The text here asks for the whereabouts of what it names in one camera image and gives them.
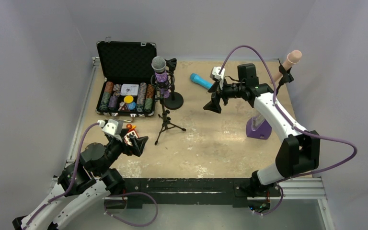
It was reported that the pink toy microphone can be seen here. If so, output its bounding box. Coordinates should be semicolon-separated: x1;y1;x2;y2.
272;50;302;82

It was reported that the red yellow toy block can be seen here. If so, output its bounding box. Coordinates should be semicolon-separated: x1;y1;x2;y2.
124;123;139;146

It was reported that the purple metronome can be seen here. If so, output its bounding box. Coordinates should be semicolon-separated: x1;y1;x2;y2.
246;115;272;140

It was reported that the blue toy microphone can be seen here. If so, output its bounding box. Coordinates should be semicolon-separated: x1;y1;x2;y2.
190;73;212;90

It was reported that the black poker chip case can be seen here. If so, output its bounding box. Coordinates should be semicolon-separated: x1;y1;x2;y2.
95;40;157;117

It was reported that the yellow round chip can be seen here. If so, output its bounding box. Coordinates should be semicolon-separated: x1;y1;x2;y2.
124;95;134;104

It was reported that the black tripod mic stand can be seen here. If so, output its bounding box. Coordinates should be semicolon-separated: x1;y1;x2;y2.
150;74;186;145

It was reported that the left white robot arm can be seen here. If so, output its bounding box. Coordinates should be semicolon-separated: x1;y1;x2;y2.
12;129;149;230

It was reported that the blue small blind chip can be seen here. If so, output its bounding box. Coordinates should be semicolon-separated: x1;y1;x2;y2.
126;102;136;111

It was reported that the triangular all-in marker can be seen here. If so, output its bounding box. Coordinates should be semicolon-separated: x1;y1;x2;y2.
118;102;130;112

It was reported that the purple glitter microphone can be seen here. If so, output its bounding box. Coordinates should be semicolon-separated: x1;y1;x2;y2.
151;56;171;98

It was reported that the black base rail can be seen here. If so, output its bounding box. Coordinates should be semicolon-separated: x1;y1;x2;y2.
46;176;327;210

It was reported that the black round-base mic stand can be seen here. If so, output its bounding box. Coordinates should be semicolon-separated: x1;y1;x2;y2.
276;65;294;94
163;58;184;110

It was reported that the white playing card deck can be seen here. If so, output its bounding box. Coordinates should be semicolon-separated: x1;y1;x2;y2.
120;84;139;96

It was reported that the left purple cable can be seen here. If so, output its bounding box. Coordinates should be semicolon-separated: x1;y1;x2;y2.
20;122;159;230

